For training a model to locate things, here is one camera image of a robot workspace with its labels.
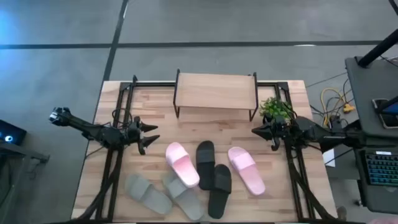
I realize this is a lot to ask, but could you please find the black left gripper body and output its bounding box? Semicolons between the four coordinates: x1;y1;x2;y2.
124;115;147;156

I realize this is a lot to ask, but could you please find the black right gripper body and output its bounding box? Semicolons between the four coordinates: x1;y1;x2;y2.
264;115;292;152

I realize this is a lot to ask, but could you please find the pink slide sandal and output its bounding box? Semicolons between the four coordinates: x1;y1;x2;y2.
228;146;266;197
165;142;200;189

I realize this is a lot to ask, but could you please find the grey slide sandal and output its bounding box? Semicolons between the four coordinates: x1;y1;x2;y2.
161;170;205;222
124;173;174;216

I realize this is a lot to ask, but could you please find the black slide sandal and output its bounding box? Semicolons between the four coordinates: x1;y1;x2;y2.
195;140;216;191
207;164;233;220

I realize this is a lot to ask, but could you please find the green plant in white pot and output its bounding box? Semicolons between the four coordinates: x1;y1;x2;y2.
259;96;294;125

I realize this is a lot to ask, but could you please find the white paper sheet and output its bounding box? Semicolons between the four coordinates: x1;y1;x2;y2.
322;148;336;168

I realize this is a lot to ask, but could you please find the grey side desk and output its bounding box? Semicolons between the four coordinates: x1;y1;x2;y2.
345;55;398;138

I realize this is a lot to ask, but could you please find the black smartphone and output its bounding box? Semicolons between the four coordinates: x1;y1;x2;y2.
372;98;398;129

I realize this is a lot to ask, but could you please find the backlit computer keyboard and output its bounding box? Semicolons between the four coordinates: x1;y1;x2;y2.
364;151;398;188

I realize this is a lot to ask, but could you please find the grey metal stand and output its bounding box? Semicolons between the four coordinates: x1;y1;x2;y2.
0;142;50;224

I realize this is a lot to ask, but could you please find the grey keyboard desk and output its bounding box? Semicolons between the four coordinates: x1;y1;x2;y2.
351;146;398;215

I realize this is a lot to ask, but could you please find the black device with blue light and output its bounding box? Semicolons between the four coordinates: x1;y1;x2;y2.
0;119;27;146

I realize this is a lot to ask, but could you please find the black pole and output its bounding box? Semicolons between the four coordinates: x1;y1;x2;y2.
357;29;398;68

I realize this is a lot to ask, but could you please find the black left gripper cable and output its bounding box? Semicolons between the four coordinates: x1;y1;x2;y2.
111;107;134;129

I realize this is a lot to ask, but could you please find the black metal rig frame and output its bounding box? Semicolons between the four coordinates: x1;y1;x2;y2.
71;74;340;223

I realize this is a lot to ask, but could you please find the wooden shelf with black frame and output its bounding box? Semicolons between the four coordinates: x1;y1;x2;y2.
172;68;259;122

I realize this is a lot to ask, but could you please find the yellow cable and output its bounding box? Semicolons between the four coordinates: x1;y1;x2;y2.
320;87;356;126

